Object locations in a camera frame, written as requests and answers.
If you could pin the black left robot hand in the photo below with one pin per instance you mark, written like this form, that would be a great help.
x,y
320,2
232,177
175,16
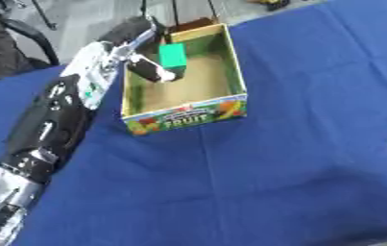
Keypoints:
x,y
130,32

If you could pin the green block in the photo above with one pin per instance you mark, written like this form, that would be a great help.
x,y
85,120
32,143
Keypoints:
x,y
173,56

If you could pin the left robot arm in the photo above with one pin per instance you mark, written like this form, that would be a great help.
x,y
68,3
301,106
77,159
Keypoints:
x,y
56,118

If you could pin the cardboard box with green inside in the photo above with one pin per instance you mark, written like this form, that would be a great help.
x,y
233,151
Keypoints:
x,y
202,80

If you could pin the black tripod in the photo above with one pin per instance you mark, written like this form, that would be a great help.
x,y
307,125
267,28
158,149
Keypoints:
x,y
175,12

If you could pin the black chair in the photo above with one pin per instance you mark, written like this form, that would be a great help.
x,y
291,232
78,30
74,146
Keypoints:
x,y
6,44

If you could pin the yellow and black object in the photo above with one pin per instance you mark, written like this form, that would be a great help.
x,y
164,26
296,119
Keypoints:
x,y
271,3

